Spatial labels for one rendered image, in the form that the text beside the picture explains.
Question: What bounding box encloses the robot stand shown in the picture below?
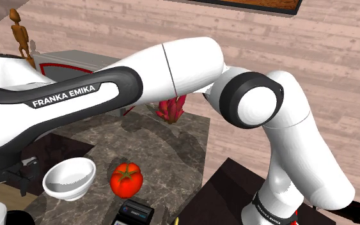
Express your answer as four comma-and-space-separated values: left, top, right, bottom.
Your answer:
175, 157, 337, 225

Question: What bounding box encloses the black round object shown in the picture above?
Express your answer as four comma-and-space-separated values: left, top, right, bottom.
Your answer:
6, 210, 36, 225

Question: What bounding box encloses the grey box with red line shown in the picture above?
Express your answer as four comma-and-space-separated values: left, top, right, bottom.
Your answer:
31, 49, 136, 118

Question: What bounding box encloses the wall picture with dark frame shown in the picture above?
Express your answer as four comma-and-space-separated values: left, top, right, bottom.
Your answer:
188, 0, 304, 16

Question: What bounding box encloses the brown wooden figure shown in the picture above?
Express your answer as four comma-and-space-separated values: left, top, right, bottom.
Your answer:
9, 8, 37, 70

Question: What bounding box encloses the white bowl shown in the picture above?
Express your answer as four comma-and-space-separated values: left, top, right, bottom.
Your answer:
42, 157, 97, 202

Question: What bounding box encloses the black handheld card terminal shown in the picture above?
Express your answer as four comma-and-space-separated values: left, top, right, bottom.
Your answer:
111, 199, 155, 225

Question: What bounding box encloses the red dragon fruit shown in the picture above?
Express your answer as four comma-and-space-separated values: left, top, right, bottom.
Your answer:
155, 94, 187, 125

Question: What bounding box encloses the red tomato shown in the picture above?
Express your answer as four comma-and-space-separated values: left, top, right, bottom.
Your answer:
109, 162, 145, 199

